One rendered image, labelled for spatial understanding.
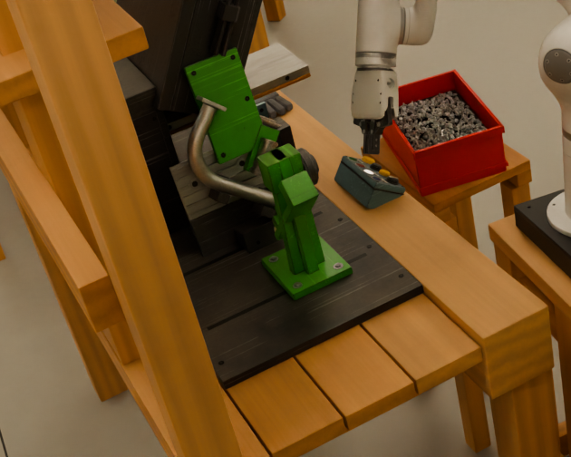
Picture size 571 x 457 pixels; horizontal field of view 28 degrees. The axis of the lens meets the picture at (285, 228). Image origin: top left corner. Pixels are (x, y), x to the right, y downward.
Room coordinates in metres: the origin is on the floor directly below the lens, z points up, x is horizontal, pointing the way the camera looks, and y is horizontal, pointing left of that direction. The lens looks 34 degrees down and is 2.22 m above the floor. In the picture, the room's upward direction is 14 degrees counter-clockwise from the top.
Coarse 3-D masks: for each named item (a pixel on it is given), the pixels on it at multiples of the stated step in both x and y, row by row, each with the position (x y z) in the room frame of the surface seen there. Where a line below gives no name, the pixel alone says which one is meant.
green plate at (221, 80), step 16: (192, 64) 2.07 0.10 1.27; (208, 64) 2.08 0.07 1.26; (224, 64) 2.08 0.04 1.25; (240, 64) 2.09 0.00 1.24; (192, 80) 2.06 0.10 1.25; (208, 80) 2.07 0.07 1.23; (224, 80) 2.07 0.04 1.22; (240, 80) 2.08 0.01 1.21; (208, 96) 2.05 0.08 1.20; (224, 96) 2.06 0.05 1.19; (240, 96) 2.07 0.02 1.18; (224, 112) 2.05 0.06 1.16; (240, 112) 2.06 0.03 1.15; (256, 112) 2.06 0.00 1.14; (208, 128) 2.03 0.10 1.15; (224, 128) 2.04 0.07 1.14; (240, 128) 2.05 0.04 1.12; (256, 128) 2.05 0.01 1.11; (224, 144) 2.03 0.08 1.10; (240, 144) 2.03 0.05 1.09; (224, 160) 2.02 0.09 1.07
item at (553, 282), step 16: (496, 224) 1.88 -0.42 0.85; (512, 224) 1.86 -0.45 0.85; (496, 240) 1.86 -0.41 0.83; (512, 240) 1.81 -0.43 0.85; (528, 240) 1.80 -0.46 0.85; (512, 256) 1.79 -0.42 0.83; (528, 256) 1.75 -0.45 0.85; (544, 256) 1.74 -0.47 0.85; (528, 272) 1.72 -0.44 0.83; (544, 272) 1.69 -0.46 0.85; (560, 272) 1.68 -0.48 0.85; (544, 288) 1.67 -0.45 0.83; (560, 288) 1.63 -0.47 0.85; (560, 304) 1.61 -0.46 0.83
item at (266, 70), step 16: (272, 48) 2.36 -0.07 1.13; (256, 64) 2.30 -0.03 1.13; (272, 64) 2.28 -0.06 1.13; (288, 64) 2.26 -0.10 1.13; (304, 64) 2.24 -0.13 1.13; (256, 80) 2.22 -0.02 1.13; (272, 80) 2.21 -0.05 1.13; (288, 80) 2.22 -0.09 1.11; (256, 96) 2.19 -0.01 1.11; (176, 112) 2.17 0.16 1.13; (176, 128) 2.13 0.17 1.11
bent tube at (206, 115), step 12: (204, 108) 2.02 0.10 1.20; (216, 108) 2.02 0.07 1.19; (204, 120) 2.01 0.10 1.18; (192, 132) 2.00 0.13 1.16; (204, 132) 2.00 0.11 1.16; (192, 144) 1.99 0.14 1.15; (192, 156) 1.98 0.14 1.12; (192, 168) 1.98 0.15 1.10; (204, 168) 1.97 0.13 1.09; (204, 180) 1.97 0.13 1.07; (216, 180) 1.97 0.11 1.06; (228, 180) 1.98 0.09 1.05; (228, 192) 1.97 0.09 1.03; (240, 192) 1.97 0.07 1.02; (252, 192) 1.97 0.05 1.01; (264, 192) 1.98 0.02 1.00; (264, 204) 1.98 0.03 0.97
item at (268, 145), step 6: (264, 138) 2.02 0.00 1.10; (264, 144) 2.02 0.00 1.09; (270, 144) 2.01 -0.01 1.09; (276, 144) 2.02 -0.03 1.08; (258, 150) 2.02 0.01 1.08; (264, 150) 2.01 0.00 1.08; (270, 150) 2.01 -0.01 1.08; (252, 168) 2.00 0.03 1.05; (258, 168) 1.99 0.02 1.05; (258, 174) 1.99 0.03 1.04
